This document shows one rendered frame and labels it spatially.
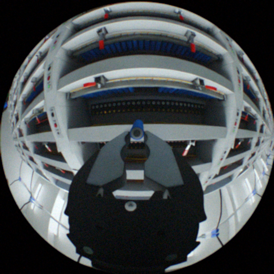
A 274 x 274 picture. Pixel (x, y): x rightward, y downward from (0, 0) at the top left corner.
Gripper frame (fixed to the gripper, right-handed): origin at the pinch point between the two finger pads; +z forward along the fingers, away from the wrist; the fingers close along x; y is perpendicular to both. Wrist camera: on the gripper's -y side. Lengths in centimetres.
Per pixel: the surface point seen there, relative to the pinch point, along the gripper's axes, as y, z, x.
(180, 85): -6.4, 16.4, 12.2
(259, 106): -20, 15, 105
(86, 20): -46, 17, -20
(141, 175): 25.7, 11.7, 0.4
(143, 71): -9.3, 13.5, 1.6
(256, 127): 1, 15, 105
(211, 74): -12.2, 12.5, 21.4
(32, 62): -47, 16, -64
